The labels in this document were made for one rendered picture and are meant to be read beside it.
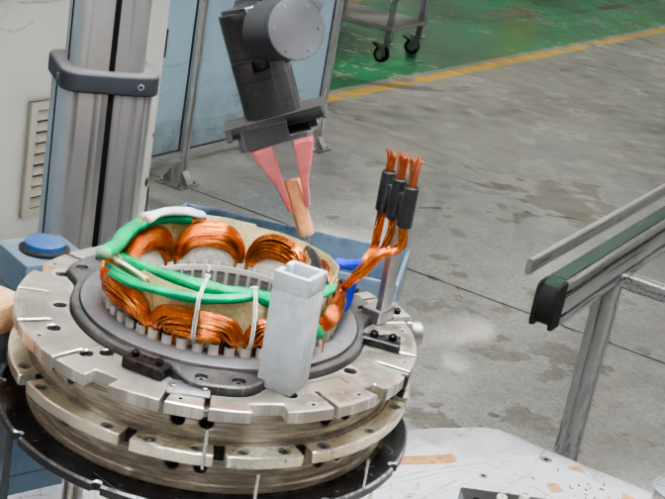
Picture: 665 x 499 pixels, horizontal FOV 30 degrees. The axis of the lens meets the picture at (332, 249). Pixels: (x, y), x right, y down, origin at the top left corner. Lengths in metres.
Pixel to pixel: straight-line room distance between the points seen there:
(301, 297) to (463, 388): 2.74
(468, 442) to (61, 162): 0.60
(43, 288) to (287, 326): 0.23
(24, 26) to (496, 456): 2.06
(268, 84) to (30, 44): 2.14
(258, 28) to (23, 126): 2.25
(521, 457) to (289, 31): 0.67
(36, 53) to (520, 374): 1.66
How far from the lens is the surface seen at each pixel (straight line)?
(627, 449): 3.49
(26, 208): 3.44
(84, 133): 1.39
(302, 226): 1.25
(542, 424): 3.49
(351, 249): 1.31
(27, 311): 0.97
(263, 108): 1.21
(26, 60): 3.31
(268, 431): 0.88
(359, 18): 8.03
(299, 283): 0.85
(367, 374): 0.94
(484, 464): 1.53
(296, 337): 0.86
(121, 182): 1.42
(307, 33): 1.14
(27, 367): 0.96
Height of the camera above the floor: 1.49
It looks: 20 degrees down
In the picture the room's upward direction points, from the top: 10 degrees clockwise
